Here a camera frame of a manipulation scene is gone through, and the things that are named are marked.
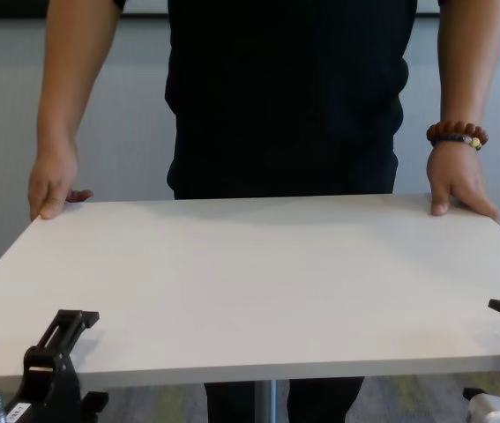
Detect person in black clothes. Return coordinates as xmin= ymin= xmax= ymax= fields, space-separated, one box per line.
xmin=112 ymin=0 xmax=440 ymax=202

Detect white rolling pedestal table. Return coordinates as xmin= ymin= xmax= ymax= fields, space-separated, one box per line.
xmin=0 ymin=192 xmax=500 ymax=423

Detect person right forearm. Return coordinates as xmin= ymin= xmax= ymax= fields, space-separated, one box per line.
xmin=37 ymin=0 xmax=125 ymax=153

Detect person left forearm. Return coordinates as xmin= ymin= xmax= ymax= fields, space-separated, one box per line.
xmin=437 ymin=0 xmax=500 ymax=133

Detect black trousers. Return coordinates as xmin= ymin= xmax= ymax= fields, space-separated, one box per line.
xmin=203 ymin=376 xmax=365 ymax=423

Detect person left hand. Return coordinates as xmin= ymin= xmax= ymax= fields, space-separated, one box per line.
xmin=424 ymin=145 xmax=500 ymax=221

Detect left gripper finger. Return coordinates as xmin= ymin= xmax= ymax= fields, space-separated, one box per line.
xmin=32 ymin=308 xmax=101 ymax=354
xmin=79 ymin=390 xmax=110 ymax=423

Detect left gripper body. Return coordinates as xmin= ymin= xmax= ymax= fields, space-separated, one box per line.
xmin=0 ymin=345 xmax=84 ymax=423

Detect dark blue bead bracelet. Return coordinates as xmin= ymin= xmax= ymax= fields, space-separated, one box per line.
xmin=429 ymin=133 xmax=483 ymax=152

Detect brown wooden bead bracelet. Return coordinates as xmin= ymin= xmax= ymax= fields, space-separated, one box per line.
xmin=425 ymin=121 xmax=485 ymax=145

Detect person right hand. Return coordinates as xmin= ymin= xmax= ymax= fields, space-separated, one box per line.
xmin=27 ymin=141 xmax=95 ymax=222

